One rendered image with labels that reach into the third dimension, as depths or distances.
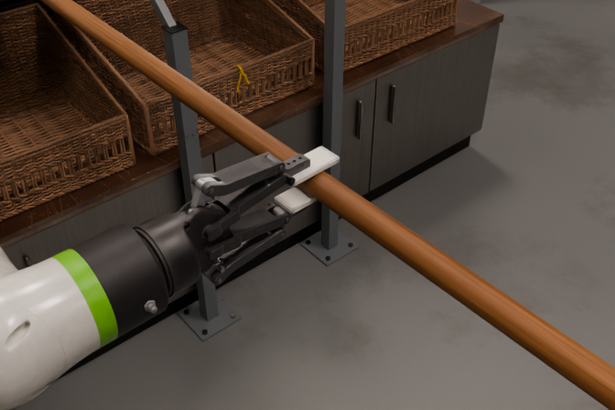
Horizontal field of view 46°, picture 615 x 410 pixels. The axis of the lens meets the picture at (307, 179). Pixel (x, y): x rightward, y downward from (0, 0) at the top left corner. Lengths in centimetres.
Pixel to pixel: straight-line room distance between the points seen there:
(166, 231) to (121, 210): 120
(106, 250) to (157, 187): 125
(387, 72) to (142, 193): 86
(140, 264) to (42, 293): 8
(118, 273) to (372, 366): 154
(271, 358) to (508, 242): 92
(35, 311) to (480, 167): 238
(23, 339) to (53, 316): 3
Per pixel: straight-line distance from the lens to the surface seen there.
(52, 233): 183
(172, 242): 69
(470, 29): 255
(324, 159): 79
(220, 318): 225
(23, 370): 64
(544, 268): 251
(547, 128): 317
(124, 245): 67
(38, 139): 204
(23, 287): 65
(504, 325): 67
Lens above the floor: 168
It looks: 38 degrees down
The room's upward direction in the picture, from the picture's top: straight up
